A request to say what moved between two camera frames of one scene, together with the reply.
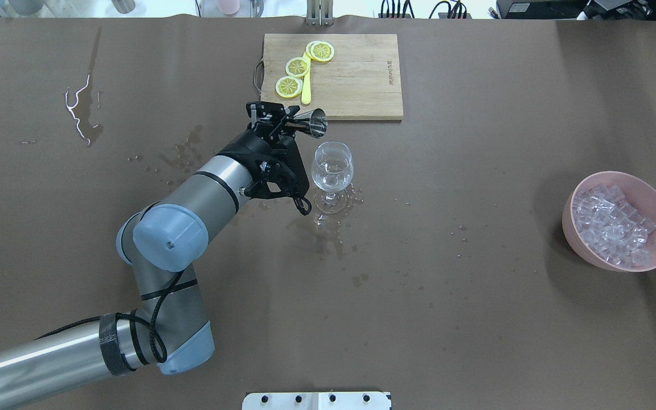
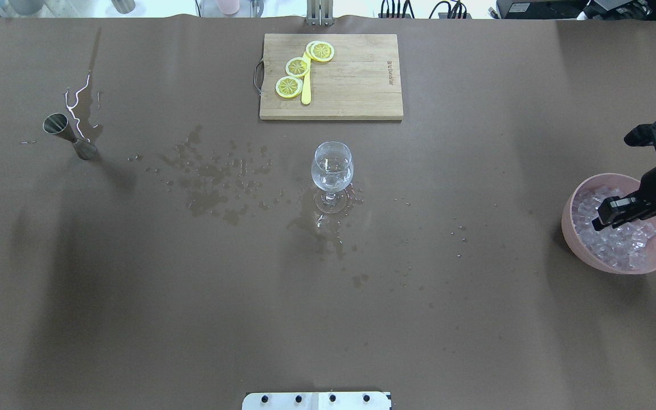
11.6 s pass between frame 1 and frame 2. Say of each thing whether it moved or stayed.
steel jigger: moved
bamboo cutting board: stayed
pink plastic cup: stayed
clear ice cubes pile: stayed
